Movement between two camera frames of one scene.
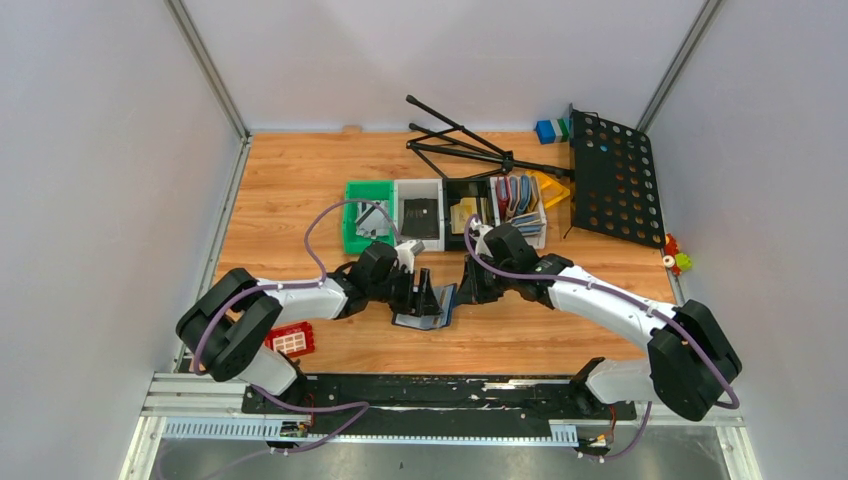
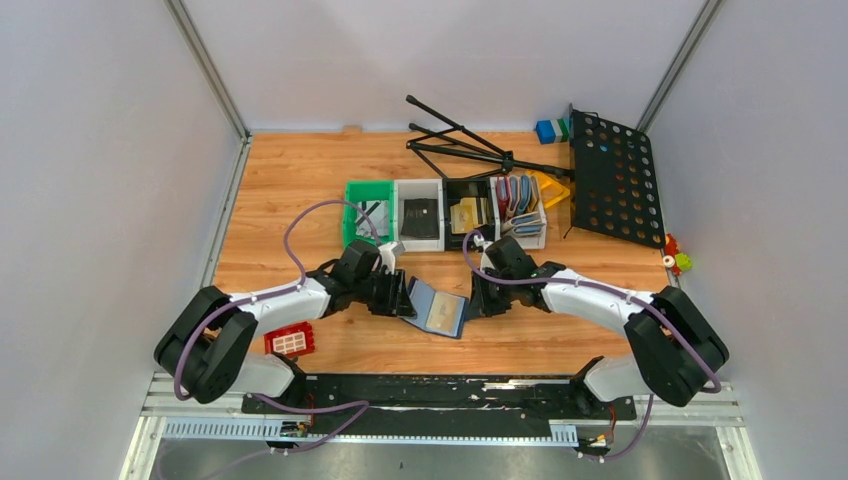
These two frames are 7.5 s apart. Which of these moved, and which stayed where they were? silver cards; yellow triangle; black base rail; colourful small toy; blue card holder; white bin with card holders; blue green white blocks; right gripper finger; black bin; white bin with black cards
Moved: blue card holder; right gripper finger
Stayed: white bin with black cards; black bin; black base rail; silver cards; colourful small toy; white bin with card holders; yellow triangle; blue green white blocks
